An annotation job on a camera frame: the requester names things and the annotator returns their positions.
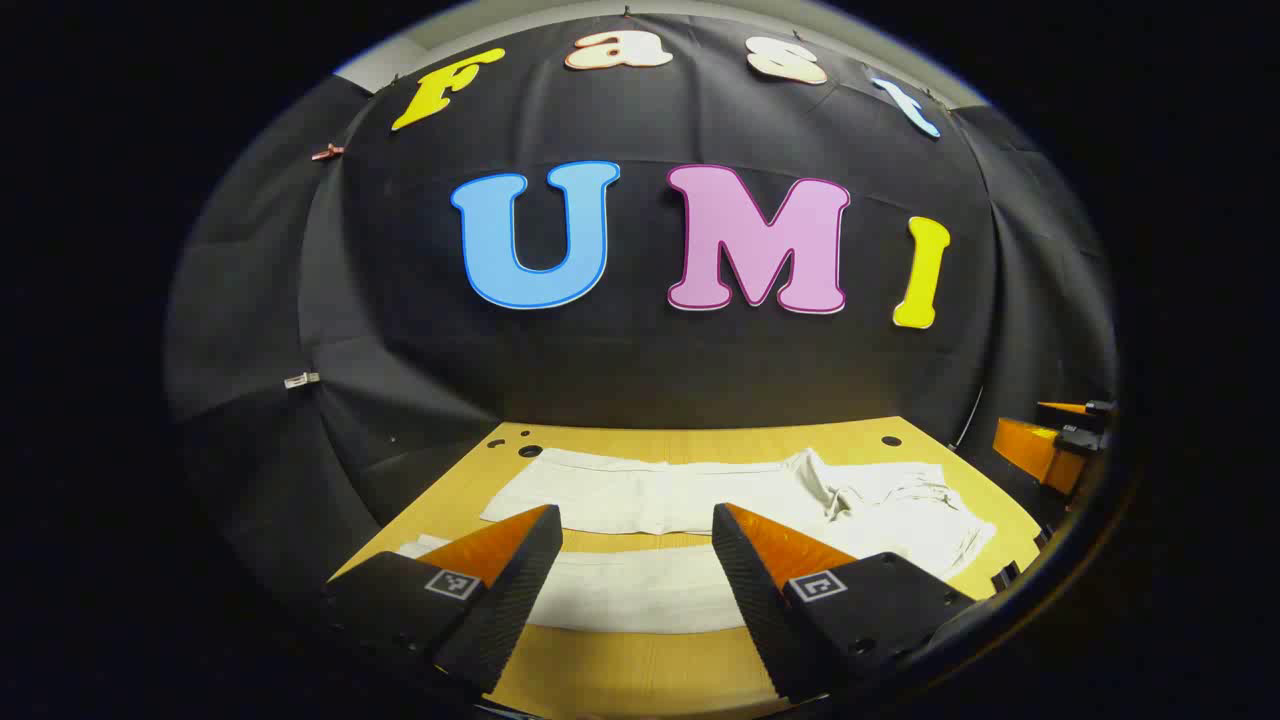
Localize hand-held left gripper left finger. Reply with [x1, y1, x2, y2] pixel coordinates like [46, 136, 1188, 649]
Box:
[322, 504, 564, 696]

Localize white jeans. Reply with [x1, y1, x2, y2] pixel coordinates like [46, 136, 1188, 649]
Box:
[395, 447, 998, 636]

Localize thin white cable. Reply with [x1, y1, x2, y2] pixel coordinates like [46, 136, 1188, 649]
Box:
[955, 385, 986, 451]

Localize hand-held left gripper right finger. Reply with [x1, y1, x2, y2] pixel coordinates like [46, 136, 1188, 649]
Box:
[712, 502, 976, 706]

